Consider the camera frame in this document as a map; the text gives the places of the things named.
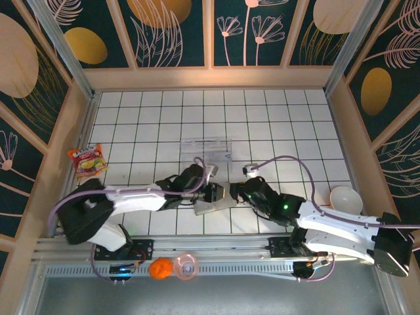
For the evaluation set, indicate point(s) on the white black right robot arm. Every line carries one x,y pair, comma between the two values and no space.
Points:
341,229

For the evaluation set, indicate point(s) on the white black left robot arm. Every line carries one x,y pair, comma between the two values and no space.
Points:
138,197

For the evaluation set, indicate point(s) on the clear acrylic card stand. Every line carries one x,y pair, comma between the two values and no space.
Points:
193,149

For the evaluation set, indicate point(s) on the small black controller board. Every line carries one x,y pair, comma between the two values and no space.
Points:
121,269
303,269

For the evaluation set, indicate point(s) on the pink translucent cup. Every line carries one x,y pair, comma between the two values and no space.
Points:
185,266

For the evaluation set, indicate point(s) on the white bowl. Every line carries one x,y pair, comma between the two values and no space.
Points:
346,200

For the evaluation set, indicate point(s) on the orange ball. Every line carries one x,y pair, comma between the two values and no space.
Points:
160,268

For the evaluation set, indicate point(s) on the orange red snack bag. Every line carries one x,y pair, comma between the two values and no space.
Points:
87,162

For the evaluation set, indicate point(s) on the dark panel with flower outlines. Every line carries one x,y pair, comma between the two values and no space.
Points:
236,52
16,180

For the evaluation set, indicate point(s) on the dark panel with peach disc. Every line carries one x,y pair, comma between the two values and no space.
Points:
49,82
308,19

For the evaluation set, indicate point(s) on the dark panel with golden oval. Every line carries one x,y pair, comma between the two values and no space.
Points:
108,33
403,82

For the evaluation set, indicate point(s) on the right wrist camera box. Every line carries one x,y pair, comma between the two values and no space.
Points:
251,169

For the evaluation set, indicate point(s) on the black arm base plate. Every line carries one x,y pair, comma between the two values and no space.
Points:
279,247
144,249

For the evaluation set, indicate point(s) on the long aluminium base rail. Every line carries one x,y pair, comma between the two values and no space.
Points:
213,244

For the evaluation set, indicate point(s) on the aluminium table edge rail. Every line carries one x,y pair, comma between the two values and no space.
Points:
344,147
85,131

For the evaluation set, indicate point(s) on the aluminium frame post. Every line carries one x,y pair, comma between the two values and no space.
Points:
65,52
351,49

